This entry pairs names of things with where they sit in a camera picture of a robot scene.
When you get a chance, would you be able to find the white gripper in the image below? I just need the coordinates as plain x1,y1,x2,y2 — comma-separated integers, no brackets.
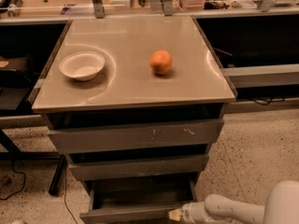
168,202,210,224

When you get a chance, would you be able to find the grey bottom drawer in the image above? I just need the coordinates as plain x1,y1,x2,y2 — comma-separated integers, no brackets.
80,175,197,224

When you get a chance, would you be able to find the grey drawer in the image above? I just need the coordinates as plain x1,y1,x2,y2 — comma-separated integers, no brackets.
80,175,197,224
69,154,209,181
48,119,224,154

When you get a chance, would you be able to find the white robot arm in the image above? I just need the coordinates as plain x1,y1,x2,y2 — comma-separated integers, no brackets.
168,180,299,224

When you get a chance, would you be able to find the grey middle drawer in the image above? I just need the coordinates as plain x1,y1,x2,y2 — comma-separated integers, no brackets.
69,154,209,181

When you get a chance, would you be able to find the grey drawer cabinet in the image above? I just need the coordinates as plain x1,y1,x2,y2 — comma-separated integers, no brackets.
28,15,239,224

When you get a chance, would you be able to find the grey top drawer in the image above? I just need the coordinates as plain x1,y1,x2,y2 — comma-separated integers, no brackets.
48,119,224,154

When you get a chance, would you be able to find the black table leg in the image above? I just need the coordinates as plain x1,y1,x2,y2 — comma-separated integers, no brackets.
49,155,66,196

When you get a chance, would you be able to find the orange fruit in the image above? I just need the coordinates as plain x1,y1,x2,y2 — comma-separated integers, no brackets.
149,50,173,75

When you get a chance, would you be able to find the white paper bowl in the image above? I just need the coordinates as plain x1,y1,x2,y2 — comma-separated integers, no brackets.
59,51,106,81

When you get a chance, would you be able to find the grey metal side rail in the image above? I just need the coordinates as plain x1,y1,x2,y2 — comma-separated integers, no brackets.
223,63,299,88

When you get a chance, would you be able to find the black floor cable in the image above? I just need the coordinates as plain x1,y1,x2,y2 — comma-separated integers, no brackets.
0,160,78,224

